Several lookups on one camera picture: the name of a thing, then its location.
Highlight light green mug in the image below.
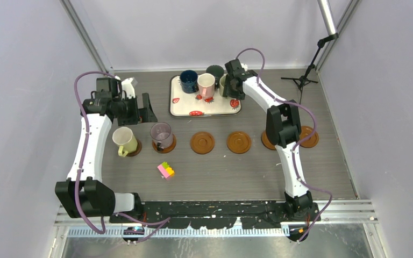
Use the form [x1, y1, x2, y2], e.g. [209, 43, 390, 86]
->
[112, 127, 138, 157]

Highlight black tripod stand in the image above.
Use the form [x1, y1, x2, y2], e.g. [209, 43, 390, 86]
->
[281, 33, 339, 104]

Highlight large brown wooden coaster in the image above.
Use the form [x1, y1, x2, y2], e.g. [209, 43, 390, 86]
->
[226, 131, 252, 154]

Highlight pale green mug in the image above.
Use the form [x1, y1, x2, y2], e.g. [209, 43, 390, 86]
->
[219, 74, 227, 97]

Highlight white strawberry print tray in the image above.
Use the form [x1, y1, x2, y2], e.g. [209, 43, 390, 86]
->
[169, 76, 242, 117]

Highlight silver pole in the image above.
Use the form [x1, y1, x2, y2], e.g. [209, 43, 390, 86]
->
[317, 0, 337, 35]

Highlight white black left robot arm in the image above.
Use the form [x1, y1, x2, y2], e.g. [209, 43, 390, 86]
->
[55, 77, 157, 223]

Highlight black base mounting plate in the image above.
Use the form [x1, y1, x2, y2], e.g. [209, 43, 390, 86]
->
[124, 200, 319, 230]

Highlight pink green yellow toy block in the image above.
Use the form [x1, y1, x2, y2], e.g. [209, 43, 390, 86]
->
[157, 162, 175, 180]

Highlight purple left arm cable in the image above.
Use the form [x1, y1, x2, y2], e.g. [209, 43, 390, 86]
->
[73, 71, 172, 244]

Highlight purple mug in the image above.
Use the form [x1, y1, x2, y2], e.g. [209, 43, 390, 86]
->
[150, 122, 173, 148]

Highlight dark green mug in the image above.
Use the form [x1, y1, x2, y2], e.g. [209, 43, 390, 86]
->
[206, 64, 224, 89]

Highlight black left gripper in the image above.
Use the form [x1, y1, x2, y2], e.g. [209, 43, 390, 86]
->
[114, 93, 156, 126]

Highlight pink mug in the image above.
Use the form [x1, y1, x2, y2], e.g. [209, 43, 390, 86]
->
[197, 73, 216, 99]

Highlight dark blue mug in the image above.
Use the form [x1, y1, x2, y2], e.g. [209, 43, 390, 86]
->
[180, 70, 198, 94]

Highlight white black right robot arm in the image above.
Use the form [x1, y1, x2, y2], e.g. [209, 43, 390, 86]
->
[225, 59, 319, 221]

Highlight dark brown wooden coaster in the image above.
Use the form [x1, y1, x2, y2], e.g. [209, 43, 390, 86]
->
[125, 139, 143, 157]

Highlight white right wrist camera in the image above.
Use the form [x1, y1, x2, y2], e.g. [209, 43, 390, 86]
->
[241, 63, 248, 71]

